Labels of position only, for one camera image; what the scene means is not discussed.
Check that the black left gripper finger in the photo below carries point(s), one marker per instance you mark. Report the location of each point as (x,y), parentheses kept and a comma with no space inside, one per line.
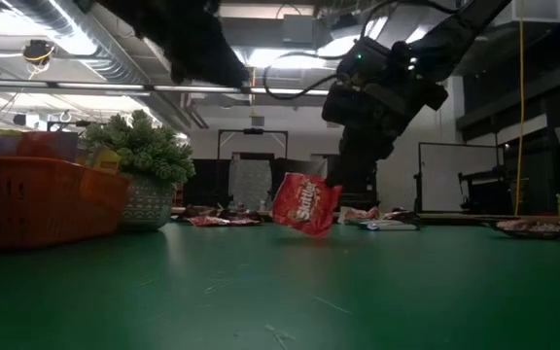
(231,68)

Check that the orange plastic basket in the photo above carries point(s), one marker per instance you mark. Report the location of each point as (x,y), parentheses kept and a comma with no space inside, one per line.
(42,204)

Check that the blue and white candy bar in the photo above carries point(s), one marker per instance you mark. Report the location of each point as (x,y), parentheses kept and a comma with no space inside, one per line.
(387,225)

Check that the pale green potted succulent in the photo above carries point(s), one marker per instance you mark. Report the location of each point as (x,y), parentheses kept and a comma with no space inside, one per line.
(139,146)

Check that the black frame stand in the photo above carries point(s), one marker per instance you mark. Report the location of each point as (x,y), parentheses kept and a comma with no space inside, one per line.
(253,131)

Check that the white board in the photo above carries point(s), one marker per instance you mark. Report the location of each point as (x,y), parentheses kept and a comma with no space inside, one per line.
(455,175)

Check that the red Skittles bag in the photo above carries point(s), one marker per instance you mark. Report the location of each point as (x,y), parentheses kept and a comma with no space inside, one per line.
(243,222)
(306,204)
(207,221)

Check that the green table mat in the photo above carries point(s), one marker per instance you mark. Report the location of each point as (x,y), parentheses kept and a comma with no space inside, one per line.
(260,291)

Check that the long LED light bar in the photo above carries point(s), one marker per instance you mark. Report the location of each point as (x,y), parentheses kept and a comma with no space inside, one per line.
(90,87)

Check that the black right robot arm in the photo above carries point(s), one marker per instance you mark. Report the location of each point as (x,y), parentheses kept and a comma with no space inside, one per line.
(455,34)

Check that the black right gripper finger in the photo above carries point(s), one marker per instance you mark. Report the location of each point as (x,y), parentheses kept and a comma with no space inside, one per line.
(374,150)
(340,170)

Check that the white PayDay candy bar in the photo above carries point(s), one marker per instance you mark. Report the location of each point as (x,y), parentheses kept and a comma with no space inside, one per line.
(360,214)

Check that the black partition panel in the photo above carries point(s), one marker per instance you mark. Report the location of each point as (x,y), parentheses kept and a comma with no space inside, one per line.
(207,182)

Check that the black machine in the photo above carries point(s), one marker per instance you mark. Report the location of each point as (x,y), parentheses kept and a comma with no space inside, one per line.
(484,187)

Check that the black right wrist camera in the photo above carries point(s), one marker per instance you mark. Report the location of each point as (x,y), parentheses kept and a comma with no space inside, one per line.
(360,60)

